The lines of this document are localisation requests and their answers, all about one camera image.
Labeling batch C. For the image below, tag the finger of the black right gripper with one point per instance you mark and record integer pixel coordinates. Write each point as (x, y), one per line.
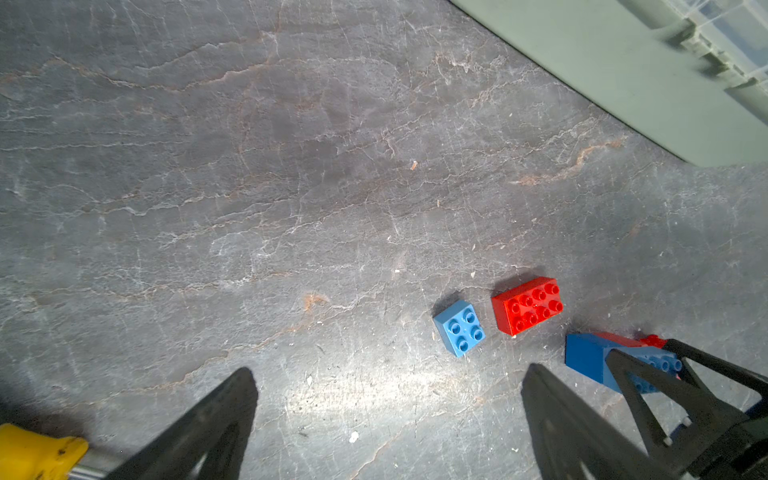
(745, 377)
(710, 417)

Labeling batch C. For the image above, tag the yellow handled screwdriver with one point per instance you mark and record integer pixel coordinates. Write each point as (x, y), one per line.
(33, 456)

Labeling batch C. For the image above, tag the red long lego brick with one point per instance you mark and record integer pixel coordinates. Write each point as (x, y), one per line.
(527, 305)

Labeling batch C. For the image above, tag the green plastic storage box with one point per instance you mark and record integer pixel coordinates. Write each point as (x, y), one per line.
(689, 75)

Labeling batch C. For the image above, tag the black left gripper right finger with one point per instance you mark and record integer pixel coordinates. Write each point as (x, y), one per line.
(570, 440)

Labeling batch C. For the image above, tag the light blue square lego brick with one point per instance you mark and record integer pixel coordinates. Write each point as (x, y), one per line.
(459, 328)

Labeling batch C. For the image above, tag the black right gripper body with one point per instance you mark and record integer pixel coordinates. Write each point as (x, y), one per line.
(740, 453)

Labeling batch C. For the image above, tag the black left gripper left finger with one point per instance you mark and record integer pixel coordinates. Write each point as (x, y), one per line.
(212, 437)

